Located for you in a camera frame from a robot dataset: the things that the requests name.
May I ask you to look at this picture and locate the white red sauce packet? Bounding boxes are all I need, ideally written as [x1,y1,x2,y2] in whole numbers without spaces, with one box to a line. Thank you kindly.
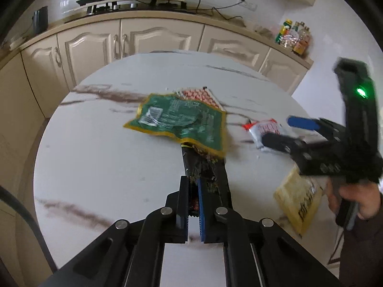
[242,119,287,151]

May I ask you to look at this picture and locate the green gold foil packet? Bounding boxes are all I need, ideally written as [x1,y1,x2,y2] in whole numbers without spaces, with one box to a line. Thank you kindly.
[123,93,227,159]

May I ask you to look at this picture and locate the cream kitchen cabinets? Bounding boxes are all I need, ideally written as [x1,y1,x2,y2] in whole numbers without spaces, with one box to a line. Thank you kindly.
[0,10,315,287]

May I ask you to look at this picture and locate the person right hand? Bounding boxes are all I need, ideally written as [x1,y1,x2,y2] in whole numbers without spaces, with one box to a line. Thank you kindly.
[326,179,382,220]

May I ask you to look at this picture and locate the yellow soup packet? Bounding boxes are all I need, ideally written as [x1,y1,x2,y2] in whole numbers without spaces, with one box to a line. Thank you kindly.
[273,165,325,237]

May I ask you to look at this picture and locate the condiment bottles group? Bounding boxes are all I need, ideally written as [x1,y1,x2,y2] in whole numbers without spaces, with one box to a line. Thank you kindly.
[275,19,312,57]

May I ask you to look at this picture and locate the red white checked wrapper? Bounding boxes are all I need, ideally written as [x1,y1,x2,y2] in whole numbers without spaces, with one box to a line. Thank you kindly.
[174,86,225,111]

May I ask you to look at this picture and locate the round marble table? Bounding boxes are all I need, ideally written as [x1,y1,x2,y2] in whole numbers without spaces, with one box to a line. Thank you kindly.
[34,50,339,286]

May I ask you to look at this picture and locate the black gas stove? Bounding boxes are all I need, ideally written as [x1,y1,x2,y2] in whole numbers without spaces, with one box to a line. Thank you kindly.
[70,0,187,16]

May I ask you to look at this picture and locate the black kettle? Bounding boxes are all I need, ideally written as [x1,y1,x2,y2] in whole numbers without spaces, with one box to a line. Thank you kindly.
[33,6,49,35]

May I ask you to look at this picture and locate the black power cable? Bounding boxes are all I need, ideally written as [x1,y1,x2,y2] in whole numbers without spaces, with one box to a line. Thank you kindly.
[185,0,246,22]

